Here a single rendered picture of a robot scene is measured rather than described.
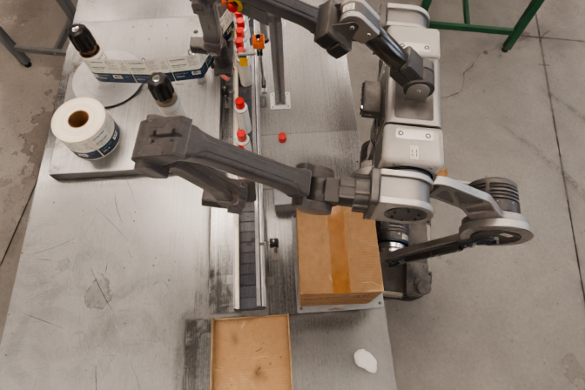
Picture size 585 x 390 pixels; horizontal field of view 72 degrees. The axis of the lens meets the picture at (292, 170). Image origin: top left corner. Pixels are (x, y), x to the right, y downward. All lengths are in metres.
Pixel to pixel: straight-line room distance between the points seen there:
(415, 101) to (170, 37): 1.35
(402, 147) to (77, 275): 1.25
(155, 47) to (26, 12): 2.06
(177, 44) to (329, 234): 1.19
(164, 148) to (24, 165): 2.39
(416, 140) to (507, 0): 2.95
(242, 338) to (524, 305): 1.66
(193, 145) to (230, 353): 0.90
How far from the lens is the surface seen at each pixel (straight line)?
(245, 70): 1.70
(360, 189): 0.89
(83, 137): 1.67
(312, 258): 1.22
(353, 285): 1.21
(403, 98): 0.99
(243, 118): 1.56
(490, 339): 2.52
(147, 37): 2.08
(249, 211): 1.52
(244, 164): 0.79
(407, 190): 0.90
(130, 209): 1.69
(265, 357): 1.47
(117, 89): 1.92
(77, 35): 1.76
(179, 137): 0.73
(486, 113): 3.03
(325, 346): 1.48
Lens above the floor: 2.31
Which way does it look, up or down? 65 degrees down
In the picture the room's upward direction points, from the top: 1 degrees counter-clockwise
